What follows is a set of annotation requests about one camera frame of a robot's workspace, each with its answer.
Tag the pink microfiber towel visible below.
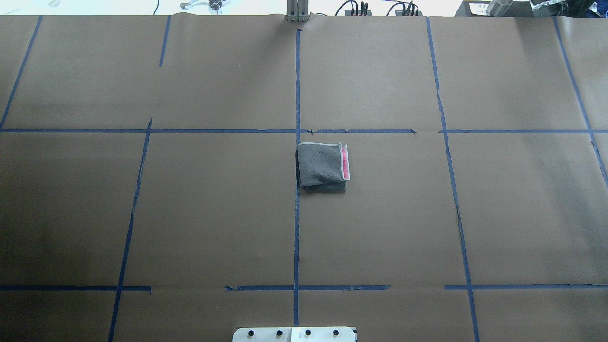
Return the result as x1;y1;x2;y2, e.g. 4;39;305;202
295;142;351;193

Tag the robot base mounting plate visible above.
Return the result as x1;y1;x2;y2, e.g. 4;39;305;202
232;326;358;342

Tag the aluminium frame post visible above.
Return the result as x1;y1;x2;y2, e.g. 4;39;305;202
285;0;310;22

